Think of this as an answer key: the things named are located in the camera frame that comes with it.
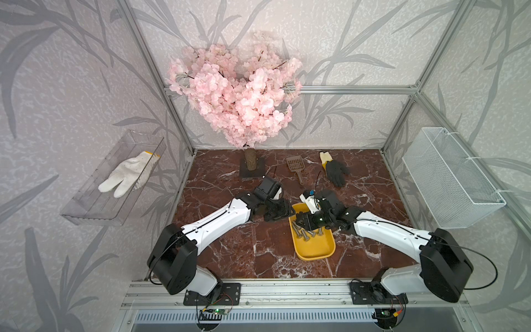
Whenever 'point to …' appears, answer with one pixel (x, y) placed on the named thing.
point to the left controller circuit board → (212, 314)
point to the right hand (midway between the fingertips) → (298, 220)
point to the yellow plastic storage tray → (313, 244)
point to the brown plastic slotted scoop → (296, 164)
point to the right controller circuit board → (385, 317)
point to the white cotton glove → (132, 173)
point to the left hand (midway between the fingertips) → (291, 214)
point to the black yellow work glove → (335, 171)
